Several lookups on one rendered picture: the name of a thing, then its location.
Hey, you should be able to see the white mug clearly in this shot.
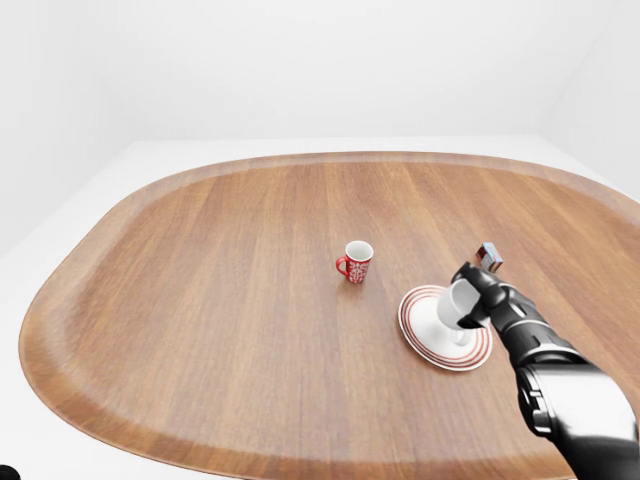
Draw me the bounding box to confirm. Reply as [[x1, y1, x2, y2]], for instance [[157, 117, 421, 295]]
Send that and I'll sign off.
[[436, 279, 482, 347]]

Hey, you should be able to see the white plate with red rings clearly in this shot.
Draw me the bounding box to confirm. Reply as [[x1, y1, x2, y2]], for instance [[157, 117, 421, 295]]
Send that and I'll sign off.
[[397, 284, 494, 372]]

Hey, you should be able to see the red patterned mug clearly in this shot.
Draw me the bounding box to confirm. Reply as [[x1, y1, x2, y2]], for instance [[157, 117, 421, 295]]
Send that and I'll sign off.
[[334, 240, 375, 285]]

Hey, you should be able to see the small printed box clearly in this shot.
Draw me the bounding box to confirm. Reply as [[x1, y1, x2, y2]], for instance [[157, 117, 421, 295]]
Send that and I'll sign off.
[[474, 242, 503, 273]]

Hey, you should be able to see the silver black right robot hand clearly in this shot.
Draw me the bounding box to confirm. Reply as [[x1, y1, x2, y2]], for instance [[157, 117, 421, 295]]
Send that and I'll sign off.
[[450, 261, 527, 331]]

